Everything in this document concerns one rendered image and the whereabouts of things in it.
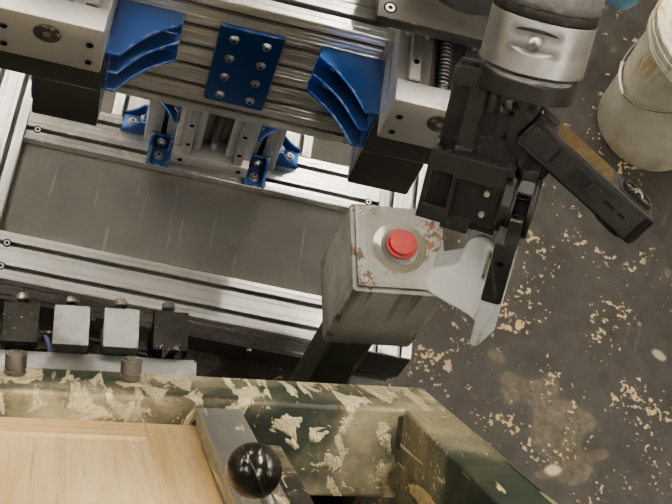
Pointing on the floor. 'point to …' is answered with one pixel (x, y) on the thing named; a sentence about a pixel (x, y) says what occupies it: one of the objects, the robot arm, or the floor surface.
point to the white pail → (643, 98)
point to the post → (328, 361)
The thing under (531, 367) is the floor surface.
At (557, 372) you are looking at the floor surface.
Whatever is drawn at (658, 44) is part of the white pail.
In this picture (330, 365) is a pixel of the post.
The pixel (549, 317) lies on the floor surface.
